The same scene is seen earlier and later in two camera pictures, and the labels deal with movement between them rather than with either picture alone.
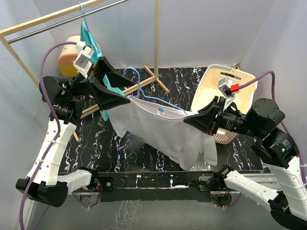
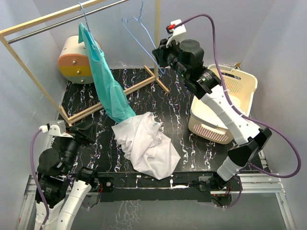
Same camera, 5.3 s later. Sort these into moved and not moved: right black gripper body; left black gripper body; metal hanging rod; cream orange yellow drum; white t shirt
Moved: white t shirt; left black gripper body; right black gripper body
Not moved: metal hanging rod; cream orange yellow drum
